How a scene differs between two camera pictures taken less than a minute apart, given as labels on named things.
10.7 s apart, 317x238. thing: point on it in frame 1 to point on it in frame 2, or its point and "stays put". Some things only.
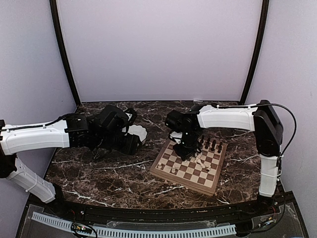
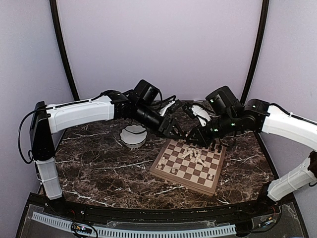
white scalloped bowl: (137, 130) stays put
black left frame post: (60, 35) stays put
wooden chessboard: (199, 172) stays put
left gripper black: (131, 148) to (165, 127)
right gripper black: (184, 154) to (202, 139)
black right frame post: (264, 16) stays put
